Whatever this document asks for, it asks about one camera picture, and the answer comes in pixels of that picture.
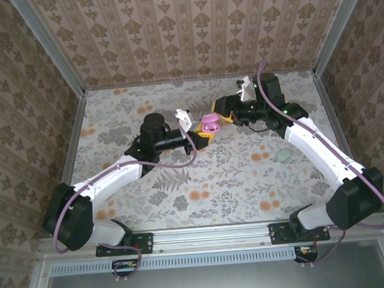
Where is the pink earbud charging case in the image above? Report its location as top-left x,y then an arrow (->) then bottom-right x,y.
199,112 -> 222,135

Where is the mint green earbud charging case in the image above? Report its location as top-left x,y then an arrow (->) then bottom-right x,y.
276,149 -> 293,164

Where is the grey metal panel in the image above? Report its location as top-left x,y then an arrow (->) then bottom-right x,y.
18,237 -> 384,288

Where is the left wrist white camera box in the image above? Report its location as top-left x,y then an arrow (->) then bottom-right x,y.
174,107 -> 201,135

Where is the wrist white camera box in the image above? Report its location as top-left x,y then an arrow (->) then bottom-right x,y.
174,107 -> 201,135
234,75 -> 253,102

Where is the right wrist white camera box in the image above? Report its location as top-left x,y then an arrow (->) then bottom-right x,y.
234,75 -> 253,102

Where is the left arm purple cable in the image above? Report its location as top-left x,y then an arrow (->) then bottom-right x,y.
45,130 -> 208,288

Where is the right aluminium table side rail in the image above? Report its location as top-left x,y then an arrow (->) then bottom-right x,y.
312,67 -> 377,216

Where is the aluminium table side rail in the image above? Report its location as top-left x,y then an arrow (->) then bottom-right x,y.
39,90 -> 97,239
312,67 -> 377,216

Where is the left aluminium table side rail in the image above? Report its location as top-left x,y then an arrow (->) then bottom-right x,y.
39,90 -> 97,239

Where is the right aluminium frame post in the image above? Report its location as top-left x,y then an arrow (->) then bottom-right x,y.
306,0 -> 377,77

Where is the aluminium frame post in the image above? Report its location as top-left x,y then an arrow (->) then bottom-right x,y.
306,0 -> 377,77
9,0 -> 87,101

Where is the aluminium mounting rail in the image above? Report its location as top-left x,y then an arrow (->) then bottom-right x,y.
36,212 -> 384,264

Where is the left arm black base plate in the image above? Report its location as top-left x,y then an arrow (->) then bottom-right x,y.
94,231 -> 154,258

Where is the white slotted cable duct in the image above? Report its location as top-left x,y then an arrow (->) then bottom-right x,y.
50,245 -> 299,277

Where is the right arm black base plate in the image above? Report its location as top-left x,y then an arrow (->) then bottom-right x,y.
269,219 -> 331,246

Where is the left aluminium frame post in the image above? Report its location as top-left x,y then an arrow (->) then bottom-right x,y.
9,0 -> 87,101

